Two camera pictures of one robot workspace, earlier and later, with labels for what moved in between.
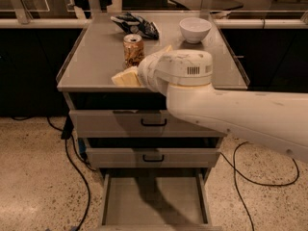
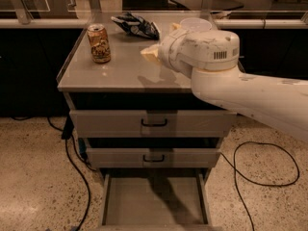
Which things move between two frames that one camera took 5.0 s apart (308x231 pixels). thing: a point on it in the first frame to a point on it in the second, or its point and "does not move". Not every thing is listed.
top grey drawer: (136, 123) does not move
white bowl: (194, 29) does not move
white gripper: (144, 70) to (166, 50)
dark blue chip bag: (133, 23) does not move
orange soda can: (133, 50) to (98, 39)
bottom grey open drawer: (155, 202) does not move
